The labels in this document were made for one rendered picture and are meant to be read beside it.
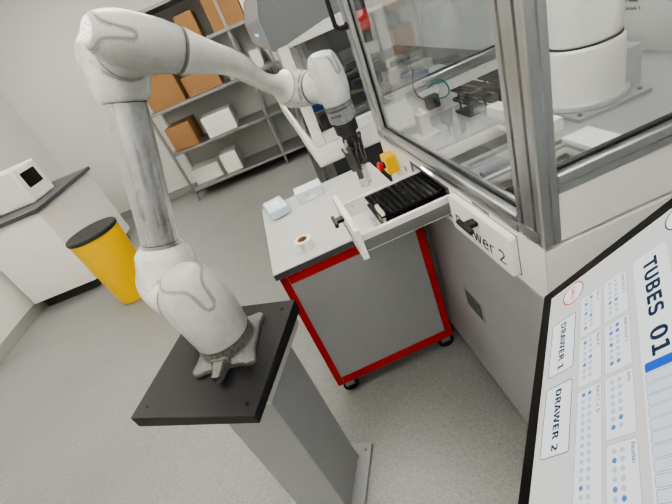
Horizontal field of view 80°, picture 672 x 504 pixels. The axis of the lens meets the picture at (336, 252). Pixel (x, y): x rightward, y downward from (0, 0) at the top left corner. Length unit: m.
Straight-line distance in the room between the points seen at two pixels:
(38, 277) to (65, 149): 2.01
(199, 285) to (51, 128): 5.16
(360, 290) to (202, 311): 0.73
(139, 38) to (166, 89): 4.08
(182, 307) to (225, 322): 0.11
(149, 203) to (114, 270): 2.51
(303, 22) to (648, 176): 1.44
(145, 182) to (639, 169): 1.08
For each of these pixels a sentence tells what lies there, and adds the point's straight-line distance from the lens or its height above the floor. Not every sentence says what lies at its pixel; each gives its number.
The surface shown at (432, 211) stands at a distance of 1.21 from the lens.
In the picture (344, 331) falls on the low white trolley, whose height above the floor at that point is 0.37.
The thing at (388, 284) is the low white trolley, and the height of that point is 0.50.
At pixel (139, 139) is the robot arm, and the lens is 1.12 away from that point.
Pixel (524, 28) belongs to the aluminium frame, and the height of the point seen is 1.34.
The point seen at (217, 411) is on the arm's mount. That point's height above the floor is 0.79.
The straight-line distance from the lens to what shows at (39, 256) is 4.49.
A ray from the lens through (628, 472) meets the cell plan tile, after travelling 0.46.
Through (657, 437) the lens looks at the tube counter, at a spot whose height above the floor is 1.10.
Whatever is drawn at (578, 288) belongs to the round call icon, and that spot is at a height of 1.02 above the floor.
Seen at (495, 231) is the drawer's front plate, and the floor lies 0.92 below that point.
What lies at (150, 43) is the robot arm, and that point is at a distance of 0.98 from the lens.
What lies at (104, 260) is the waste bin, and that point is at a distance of 3.59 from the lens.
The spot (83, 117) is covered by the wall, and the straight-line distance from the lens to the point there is 5.87.
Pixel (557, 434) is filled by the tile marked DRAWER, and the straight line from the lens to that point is 0.55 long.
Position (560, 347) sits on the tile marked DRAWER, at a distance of 0.63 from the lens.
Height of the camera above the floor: 1.48
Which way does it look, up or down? 31 degrees down
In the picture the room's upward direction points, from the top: 24 degrees counter-clockwise
